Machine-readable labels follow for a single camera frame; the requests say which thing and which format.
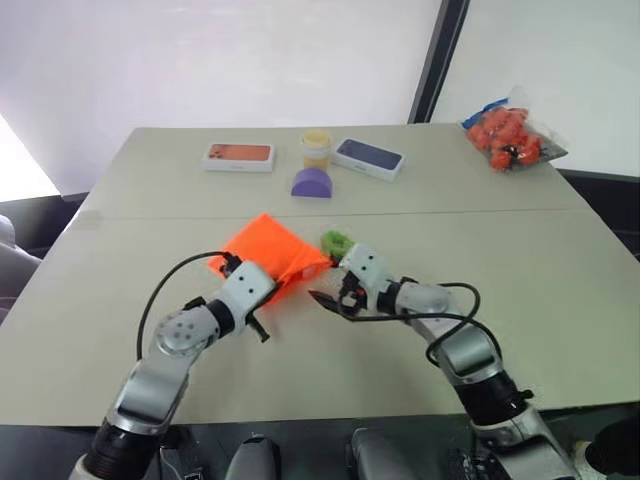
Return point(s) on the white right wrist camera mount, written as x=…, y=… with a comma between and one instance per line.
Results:
x=364, y=262

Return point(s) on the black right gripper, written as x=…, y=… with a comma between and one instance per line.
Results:
x=351, y=296

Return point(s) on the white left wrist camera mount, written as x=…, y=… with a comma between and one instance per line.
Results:
x=246, y=287

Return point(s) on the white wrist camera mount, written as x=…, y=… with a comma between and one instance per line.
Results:
x=246, y=287
x=364, y=262

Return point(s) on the orange fabric pouch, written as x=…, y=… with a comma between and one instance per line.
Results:
x=267, y=247

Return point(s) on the white box with orange phone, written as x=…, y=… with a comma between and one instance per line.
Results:
x=241, y=156

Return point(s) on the grey chair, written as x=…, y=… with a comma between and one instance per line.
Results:
x=12, y=265

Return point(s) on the black rounded shape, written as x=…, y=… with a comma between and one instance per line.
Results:
x=615, y=447

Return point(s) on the wide dark grey rounded shape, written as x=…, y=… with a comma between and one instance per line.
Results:
x=385, y=455

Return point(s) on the black vertical wall frame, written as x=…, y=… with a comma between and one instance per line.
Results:
x=435, y=60

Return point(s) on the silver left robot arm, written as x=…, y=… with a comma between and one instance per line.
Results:
x=165, y=345

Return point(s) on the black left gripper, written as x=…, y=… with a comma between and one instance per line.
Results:
x=231, y=265

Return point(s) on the yellow and white jar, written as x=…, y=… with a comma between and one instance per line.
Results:
x=316, y=147

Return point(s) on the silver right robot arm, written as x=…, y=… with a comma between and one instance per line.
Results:
x=465, y=350

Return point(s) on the narrow dark grey rounded shape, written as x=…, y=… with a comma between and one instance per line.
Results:
x=252, y=457

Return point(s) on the clear bag of orange items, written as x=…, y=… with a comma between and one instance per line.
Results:
x=510, y=135

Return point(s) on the white box with blue phone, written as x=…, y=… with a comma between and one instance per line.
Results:
x=367, y=159

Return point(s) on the purple half-round block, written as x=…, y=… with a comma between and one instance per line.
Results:
x=311, y=185

